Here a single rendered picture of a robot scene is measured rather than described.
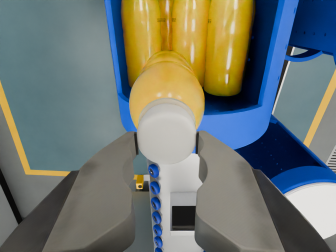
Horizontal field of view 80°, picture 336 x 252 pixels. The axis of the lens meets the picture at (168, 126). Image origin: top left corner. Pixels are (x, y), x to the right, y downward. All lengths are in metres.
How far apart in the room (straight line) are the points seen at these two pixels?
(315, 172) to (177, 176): 0.43
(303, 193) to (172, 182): 0.40
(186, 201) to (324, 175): 0.43
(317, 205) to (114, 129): 1.42
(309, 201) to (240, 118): 0.53
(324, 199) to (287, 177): 0.11
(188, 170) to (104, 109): 1.11
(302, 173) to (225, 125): 0.50
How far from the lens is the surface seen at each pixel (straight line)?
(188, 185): 0.76
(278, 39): 0.30
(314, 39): 0.69
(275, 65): 0.31
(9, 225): 2.71
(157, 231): 0.87
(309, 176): 0.75
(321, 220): 0.87
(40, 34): 1.71
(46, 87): 1.80
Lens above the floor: 1.47
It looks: 62 degrees down
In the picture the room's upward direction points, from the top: 179 degrees counter-clockwise
